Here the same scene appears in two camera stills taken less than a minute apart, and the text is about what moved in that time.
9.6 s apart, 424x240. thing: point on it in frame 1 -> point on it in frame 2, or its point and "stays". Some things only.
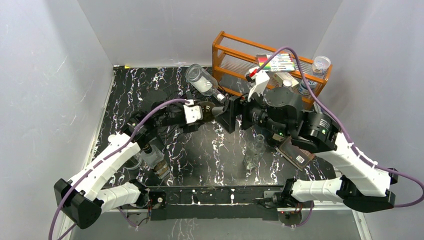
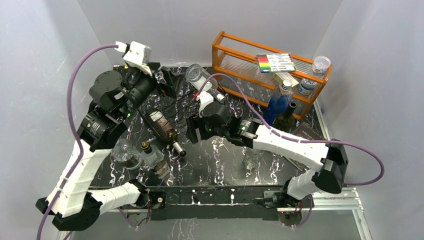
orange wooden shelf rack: [240, 67] stays
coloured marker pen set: [281, 62] stays
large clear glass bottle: [204, 82] stays
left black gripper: [189, 128] -> [170, 84]
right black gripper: [241, 106] -> [194, 122]
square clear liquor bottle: [153, 157] stays
